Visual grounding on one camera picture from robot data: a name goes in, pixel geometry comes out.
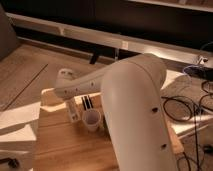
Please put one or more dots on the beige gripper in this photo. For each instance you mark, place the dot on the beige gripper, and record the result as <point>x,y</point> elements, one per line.
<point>65,77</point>

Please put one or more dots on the clear plastic bottle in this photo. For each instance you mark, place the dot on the clear plastic bottle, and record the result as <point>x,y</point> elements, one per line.
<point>72,111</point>

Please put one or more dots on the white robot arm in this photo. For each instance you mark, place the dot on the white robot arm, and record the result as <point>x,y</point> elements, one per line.
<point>131,101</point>

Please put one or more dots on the black slotted holder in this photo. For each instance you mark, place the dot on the black slotted holder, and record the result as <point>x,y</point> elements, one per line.
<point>87,102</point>

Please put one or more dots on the translucent plastic cup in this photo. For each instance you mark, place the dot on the translucent plastic cup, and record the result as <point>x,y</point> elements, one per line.
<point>91,119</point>

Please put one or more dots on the dark chair corner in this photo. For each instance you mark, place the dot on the dark chair corner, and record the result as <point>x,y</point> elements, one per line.
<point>8,39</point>

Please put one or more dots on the white long rail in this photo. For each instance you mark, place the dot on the white long rail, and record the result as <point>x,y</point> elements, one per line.
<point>162,50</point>

